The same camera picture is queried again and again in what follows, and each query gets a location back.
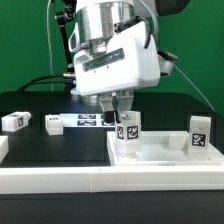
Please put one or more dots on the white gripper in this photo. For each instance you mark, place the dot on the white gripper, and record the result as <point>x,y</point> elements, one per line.
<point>126,65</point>

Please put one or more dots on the white square table top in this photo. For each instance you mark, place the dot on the white square table top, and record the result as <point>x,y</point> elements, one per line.
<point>162,148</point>

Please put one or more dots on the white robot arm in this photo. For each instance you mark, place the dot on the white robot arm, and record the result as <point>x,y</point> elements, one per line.
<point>97,21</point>

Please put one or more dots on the sheet with fiducial markers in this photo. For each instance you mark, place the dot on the sheet with fiducial markers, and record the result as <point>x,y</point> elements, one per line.
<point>83,120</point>

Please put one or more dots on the white U-shaped obstacle fence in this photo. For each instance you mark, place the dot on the white U-shaped obstacle fence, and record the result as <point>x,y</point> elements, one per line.
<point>110,179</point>

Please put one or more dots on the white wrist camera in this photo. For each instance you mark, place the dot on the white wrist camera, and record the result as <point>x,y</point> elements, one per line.
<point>166,62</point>

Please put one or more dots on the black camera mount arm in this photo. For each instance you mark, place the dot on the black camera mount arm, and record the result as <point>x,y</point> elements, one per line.
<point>62,18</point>

